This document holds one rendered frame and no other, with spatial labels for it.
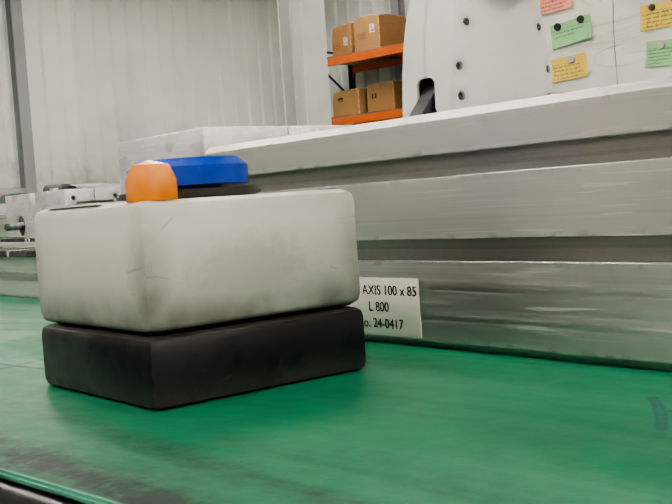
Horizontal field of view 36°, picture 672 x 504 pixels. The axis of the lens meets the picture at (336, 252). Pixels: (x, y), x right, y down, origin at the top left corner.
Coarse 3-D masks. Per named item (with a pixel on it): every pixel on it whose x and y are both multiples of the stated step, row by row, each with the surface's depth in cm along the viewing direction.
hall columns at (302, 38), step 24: (288, 0) 881; (312, 0) 865; (288, 24) 881; (312, 24) 864; (288, 48) 880; (312, 48) 864; (288, 72) 880; (312, 72) 864; (288, 96) 880; (312, 96) 863; (288, 120) 879; (312, 120) 863
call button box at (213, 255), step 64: (192, 192) 32; (256, 192) 34; (320, 192) 33; (64, 256) 33; (128, 256) 29; (192, 256) 30; (256, 256) 31; (320, 256) 33; (64, 320) 34; (128, 320) 30; (192, 320) 30; (256, 320) 32; (320, 320) 33; (64, 384) 34; (128, 384) 30; (192, 384) 30; (256, 384) 31
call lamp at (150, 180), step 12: (132, 168) 30; (144, 168) 29; (156, 168) 30; (168, 168) 30; (132, 180) 29; (144, 180) 29; (156, 180) 29; (168, 180) 30; (132, 192) 29; (144, 192) 29; (156, 192) 29; (168, 192) 30
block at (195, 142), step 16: (208, 128) 49; (224, 128) 49; (240, 128) 50; (256, 128) 50; (272, 128) 51; (288, 128) 52; (304, 128) 52; (320, 128) 53; (128, 144) 54; (144, 144) 53; (160, 144) 52; (176, 144) 51; (192, 144) 49; (208, 144) 49; (224, 144) 49; (128, 160) 55; (144, 160) 53
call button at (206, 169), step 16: (160, 160) 33; (176, 160) 32; (192, 160) 32; (208, 160) 33; (224, 160) 33; (240, 160) 34; (176, 176) 32; (192, 176) 32; (208, 176) 32; (224, 176) 33; (240, 176) 33
